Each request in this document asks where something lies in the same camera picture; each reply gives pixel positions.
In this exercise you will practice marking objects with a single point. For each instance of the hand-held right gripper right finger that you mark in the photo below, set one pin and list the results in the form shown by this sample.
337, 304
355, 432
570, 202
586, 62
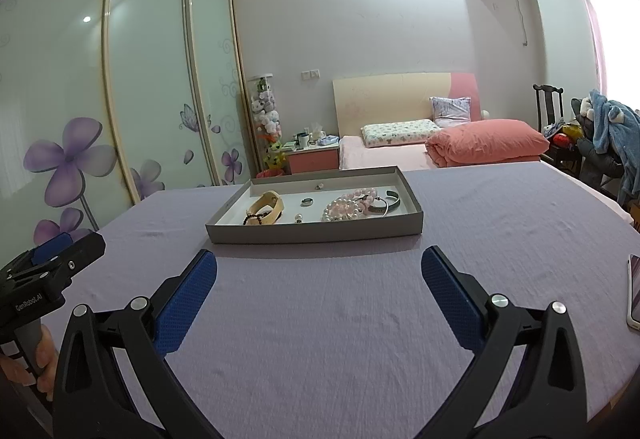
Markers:
450, 299

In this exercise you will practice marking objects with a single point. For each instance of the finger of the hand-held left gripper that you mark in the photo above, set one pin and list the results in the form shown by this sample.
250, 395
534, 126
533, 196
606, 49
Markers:
50, 246
80, 256

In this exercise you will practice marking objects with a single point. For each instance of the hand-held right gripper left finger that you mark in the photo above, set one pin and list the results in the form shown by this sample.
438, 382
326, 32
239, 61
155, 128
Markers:
185, 304

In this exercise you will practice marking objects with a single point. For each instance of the thin silver bangle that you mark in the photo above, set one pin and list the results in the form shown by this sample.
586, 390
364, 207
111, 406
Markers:
386, 211

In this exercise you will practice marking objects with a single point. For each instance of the silver cuff bangle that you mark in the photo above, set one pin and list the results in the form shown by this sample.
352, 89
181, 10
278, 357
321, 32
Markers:
396, 203

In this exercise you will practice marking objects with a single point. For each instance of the beige wrist band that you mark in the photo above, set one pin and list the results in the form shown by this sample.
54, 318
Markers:
276, 214

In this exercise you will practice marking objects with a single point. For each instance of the grey cardboard tray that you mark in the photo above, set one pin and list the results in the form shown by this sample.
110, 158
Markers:
300, 234

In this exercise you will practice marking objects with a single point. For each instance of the person's left hand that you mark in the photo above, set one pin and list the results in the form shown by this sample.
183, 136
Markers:
49, 369

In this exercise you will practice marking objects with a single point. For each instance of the purple table cloth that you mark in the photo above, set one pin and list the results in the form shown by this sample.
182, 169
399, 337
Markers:
325, 344

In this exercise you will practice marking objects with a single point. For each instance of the folded pink quilt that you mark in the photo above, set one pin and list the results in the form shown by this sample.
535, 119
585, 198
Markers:
485, 141

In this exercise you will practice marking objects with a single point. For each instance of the bed with pink sheet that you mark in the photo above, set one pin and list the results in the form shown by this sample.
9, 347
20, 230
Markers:
360, 154

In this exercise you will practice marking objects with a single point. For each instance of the yellow plush toy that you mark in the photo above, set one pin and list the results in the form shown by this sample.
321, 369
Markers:
274, 156

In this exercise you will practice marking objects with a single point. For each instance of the white patterned pillow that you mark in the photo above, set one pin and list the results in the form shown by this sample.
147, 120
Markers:
397, 133

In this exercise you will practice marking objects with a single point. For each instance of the smartphone with white case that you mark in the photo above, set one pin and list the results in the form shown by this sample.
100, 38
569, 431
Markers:
634, 294

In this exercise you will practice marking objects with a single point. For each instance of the flower print sliding wardrobe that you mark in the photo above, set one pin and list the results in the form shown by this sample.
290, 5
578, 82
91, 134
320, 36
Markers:
150, 84

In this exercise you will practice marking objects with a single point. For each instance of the lavender pillow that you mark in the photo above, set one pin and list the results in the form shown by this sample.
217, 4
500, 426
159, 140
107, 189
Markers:
450, 111

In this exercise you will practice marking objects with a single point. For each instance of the pink and beige nightstand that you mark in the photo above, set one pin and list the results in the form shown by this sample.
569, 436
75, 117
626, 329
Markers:
310, 163

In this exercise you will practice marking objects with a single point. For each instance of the dark grey coat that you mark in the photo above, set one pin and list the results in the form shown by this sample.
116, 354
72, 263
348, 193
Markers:
595, 164

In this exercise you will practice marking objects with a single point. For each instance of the colourful toys on chair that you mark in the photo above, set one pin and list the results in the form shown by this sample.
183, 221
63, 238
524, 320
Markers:
562, 135

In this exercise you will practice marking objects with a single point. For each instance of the blue cloth on nightstand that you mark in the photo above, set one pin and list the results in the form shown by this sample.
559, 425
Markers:
328, 140

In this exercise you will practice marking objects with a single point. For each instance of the paper bags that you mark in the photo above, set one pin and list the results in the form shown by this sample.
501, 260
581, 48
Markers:
635, 214

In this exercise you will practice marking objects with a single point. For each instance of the clear tube of plush toys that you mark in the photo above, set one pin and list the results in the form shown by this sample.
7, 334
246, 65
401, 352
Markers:
265, 114

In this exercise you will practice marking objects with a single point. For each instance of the beige and pink headboard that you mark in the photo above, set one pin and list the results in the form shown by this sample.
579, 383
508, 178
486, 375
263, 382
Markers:
380, 99

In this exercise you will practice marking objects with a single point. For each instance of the tissue box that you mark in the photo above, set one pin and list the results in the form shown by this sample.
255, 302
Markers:
316, 132

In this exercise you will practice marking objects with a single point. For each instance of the dark wooden chair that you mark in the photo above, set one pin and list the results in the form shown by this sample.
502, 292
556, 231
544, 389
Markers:
547, 104

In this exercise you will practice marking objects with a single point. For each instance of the blue fleece garment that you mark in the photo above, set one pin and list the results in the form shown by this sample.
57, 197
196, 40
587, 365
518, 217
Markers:
612, 124

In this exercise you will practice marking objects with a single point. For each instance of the air conditioner pipe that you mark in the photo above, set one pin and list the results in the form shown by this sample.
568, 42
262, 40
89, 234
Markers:
523, 19

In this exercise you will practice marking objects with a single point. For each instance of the white wall outlet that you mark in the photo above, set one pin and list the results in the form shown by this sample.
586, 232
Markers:
310, 74

